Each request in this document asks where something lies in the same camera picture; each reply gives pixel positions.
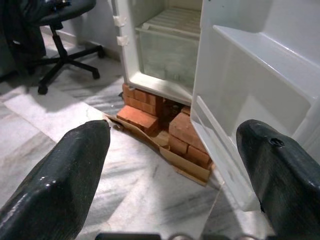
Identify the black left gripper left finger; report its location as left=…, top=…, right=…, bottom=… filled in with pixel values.
left=0, top=119, right=111, bottom=240

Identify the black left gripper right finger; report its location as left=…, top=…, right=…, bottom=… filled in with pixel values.
left=235, top=119, right=320, bottom=240

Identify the silver single door fridge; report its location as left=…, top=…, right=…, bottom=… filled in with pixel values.
left=111, top=0, right=320, bottom=212

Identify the clear fridge crisper drawer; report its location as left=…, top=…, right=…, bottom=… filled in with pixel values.
left=136, top=26, right=201, bottom=89

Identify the white fridge shelf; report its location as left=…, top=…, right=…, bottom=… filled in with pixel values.
left=134, top=6, right=203, bottom=39

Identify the brown cardboard sheet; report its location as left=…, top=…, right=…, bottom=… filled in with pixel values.
left=103, top=113, right=212, bottom=187

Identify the single red brick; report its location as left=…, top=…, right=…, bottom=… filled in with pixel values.
left=116, top=104, right=161, bottom=136

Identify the red brick stack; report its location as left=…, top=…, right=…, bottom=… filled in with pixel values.
left=121, top=83, right=164, bottom=119
left=167, top=105, right=214, bottom=174

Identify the black swivel office chair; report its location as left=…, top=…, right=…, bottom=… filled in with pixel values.
left=0, top=0, right=106, bottom=96

